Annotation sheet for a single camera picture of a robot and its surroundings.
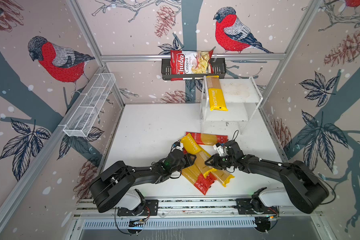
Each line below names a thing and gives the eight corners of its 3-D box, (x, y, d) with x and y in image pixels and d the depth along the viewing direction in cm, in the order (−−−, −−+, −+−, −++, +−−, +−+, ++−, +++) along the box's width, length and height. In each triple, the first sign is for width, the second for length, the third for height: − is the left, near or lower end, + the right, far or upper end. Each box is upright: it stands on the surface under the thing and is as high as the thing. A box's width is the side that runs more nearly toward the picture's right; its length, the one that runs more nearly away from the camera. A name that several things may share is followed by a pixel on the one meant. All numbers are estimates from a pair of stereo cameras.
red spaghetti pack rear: (184, 142, 99) (184, 140, 97) (185, 133, 104) (185, 131, 102) (227, 147, 97) (228, 145, 95) (227, 137, 102) (227, 135, 100)
